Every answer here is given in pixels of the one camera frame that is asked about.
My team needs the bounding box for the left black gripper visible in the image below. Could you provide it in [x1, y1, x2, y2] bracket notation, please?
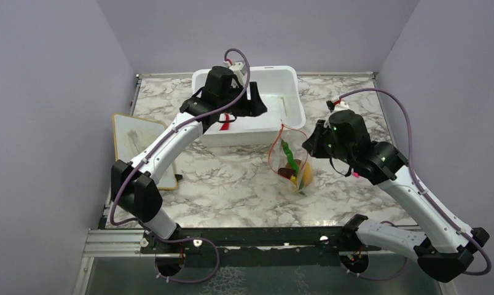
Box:
[218, 82, 267, 117]

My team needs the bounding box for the white plastic bin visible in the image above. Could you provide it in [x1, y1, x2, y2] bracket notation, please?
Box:
[192, 66, 306, 148]

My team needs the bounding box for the green chili pepper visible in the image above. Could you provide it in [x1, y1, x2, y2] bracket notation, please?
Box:
[281, 140, 299, 176]

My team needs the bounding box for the clear zip top bag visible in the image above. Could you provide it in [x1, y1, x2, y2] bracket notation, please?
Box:
[267, 124, 313, 196]

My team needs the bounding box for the red chili pepper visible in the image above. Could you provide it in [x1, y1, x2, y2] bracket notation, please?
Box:
[218, 113, 236, 131]

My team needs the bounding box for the orange citrus fruit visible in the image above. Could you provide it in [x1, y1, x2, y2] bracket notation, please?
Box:
[299, 162, 313, 187]

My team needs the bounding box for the dark red plum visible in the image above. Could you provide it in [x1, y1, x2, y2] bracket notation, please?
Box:
[277, 167, 296, 179]

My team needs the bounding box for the brown kiwi fruit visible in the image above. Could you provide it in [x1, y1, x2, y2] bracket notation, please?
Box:
[285, 159, 301, 170]

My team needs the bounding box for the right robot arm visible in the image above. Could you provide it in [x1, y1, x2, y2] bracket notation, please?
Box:
[302, 110, 490, 283]

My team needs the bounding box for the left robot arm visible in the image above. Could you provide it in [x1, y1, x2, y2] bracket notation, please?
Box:
[109, 62, 267, 253]

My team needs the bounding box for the white cutting board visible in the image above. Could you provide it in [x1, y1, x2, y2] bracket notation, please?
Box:
[112, 112, 179, 191]

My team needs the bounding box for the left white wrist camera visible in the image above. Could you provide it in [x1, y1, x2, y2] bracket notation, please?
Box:
[223, 60, 246, 88]

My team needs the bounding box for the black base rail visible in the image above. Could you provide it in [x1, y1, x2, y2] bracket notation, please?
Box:
[140, 226, 376, 268]

